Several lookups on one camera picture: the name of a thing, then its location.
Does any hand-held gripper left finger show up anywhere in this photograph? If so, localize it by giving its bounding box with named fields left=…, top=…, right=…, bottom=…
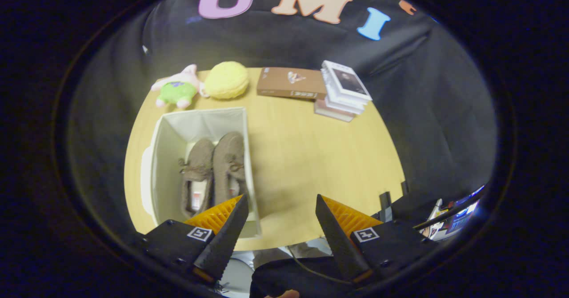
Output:
left=142, top=194, right=249, bottom=285

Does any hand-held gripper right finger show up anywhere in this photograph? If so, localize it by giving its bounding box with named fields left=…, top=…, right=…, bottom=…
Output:
left=316, top=194, right=438, bottom=283

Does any brown fuzzy shoe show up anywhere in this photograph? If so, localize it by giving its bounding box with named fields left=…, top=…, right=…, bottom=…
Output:
left=180, top=139, right=216, bottom=219
left=213, top=132, right=247, bottom=205

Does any beige fabric storage box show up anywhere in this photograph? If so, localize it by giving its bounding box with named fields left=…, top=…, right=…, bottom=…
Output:
left=141, top=107, right=261, bottom=238

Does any person's dark clothing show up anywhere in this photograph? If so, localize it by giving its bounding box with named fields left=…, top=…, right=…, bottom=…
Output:
left=250, top=256, right=356, bottom=298

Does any white flat monitor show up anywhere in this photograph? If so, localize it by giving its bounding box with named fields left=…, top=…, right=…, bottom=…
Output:
left=420, top=199, right=443, bottom=238

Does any lit laptop screen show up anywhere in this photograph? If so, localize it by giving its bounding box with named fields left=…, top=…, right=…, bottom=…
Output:
left=447, top=200, right=478, bottom=234

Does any pink cover book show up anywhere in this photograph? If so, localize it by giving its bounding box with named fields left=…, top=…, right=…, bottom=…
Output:
left=314, top=100, right=356, bottom=123

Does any white portrait cover book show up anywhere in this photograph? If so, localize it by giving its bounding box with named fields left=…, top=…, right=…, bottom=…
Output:
left=321, top=60, right=373, bottom=103

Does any pink green plush toy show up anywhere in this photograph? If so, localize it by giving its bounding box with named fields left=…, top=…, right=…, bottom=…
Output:
left=150, top=64, right=205, bottom=109

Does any yellow round plush cushion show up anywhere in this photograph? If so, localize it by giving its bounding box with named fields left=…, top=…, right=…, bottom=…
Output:
left=204, top=61, right=249, bottom=100

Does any brown hardcover book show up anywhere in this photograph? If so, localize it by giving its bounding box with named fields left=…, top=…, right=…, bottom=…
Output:
left=256, top=67, right=328, bottom=100

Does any black cable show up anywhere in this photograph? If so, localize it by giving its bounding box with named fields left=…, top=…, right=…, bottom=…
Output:
left=413, top=185, right=487, bottom=230

